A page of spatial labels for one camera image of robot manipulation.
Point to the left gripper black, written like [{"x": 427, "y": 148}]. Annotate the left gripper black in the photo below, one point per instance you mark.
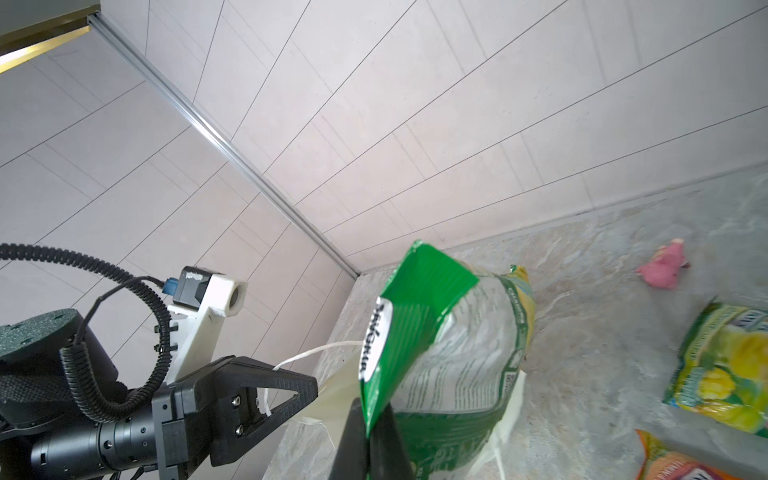
[{"x": 251, "y": 401}]

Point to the green snack bag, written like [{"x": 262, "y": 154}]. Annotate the green snack bag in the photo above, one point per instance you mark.
[{"x": 443, "y": 354}]

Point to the orange pink Fox's candy bag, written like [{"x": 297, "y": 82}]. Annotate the orange pink Fox's candy bag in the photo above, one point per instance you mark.
[{"x": 662, "y": 461}]

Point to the yellow green Fox's candy bag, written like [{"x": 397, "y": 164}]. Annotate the yellow green Fox's candy bag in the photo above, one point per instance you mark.
[{"x": 722, "y": 370}]

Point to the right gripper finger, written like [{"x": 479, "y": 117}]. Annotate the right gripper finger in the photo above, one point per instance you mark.
[{"x": 379, "y": 455}]

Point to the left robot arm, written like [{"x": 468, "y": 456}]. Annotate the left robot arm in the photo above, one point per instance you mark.
[{"x": 66, "y": 415}]

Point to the pink toy on table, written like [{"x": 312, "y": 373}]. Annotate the pink toy on table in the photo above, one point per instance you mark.
[{"x": 662, "y": 270}]

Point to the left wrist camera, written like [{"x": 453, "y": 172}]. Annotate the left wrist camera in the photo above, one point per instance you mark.
[{"x": 202, "y": 299}]

